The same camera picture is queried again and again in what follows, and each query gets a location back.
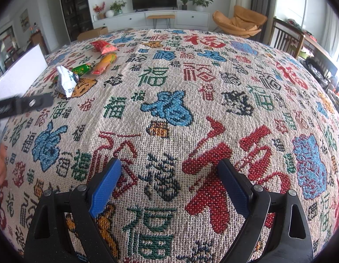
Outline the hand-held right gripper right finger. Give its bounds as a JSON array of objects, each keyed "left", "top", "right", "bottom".
[{"left": 217, "top": 157, "right": 314, "bottom": 263}]

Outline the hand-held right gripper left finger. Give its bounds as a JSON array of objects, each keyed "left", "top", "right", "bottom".
[{"left": 24, "top": 157, "right": 123, "bottom": 263}]

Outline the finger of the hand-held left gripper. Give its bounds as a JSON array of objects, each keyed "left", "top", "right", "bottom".
[{"left": 0, "top": 93, "right": 54, "bottom": 121}]

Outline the white box with brown bottom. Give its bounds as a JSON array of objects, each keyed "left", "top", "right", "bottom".
[{"left": 0, "top": 44, "right": 48, "bottom": 102}]

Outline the white snack packet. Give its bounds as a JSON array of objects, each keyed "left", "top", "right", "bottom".
[{"left": 54, "top": 66, "right": 80, "bottom": 99}]

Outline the green snack packet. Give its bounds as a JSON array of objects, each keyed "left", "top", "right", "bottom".
[{"left": 71, "top": 63, "right": 92, "bottom": 77}]

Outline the orange snack packet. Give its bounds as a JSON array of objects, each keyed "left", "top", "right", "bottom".
[{"left": 91, "top": 53, "right": 118, "bottom": 75}]

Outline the red snack packet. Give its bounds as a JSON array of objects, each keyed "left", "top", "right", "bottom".
[{"left": 90, "top": 40, "right": 118, "bottom": 55}]

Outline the cardboard box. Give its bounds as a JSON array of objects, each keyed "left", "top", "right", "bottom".
[{"left": 77, "top": 26, "right": 109, "bottom": 42}]

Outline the dark display cabinet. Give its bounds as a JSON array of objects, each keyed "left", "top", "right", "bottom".
[{"left": 58, "top": 0, "right": 94, "bottom": 40}]

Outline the red flower bouquet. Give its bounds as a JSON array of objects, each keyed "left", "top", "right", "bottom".
[{"left": 93, "top": 2, "right": 106, "bottom": 20}]

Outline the printed woven blanket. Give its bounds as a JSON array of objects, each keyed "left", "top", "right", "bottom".
[{"left": 0, "top": 29, "right": 339, "bottom": 263}]

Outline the green plant in vase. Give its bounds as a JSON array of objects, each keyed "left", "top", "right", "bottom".
[{"left": 109, "top": 0, "right": 127, "bottom": 16}]

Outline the white television cabinet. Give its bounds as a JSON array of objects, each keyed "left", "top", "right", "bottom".
[{"left": 93, "top": 10, "right": 210, "bottom": 30}]

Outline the dark wooden chair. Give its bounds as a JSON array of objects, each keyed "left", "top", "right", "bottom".
[{"left": 269, "top": 17, "right": 306, "bottom": 59}]

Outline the wooden dining table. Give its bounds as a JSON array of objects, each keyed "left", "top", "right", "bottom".
[{"left": 300, "top": 32, "right": 339, "bottom": 89}]

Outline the wooden stool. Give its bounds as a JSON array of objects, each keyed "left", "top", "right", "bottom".
[{"left": 146, "top": 14, "right": 176, "bottom": 29}]

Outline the orange lounge chair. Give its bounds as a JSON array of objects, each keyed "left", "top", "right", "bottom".
[{"left": 212, "top": 5, "right": 268, "bottom": 39}]

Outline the large plant in white pot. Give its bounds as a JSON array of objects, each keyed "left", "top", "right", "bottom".
[{"left": 189, "top": 0, "right": 214, "bottom": 12}]

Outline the wall picture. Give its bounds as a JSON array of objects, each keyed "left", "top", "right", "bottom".
[{"left": 20, "top": 8, "right": 30, "bottom": 31}]

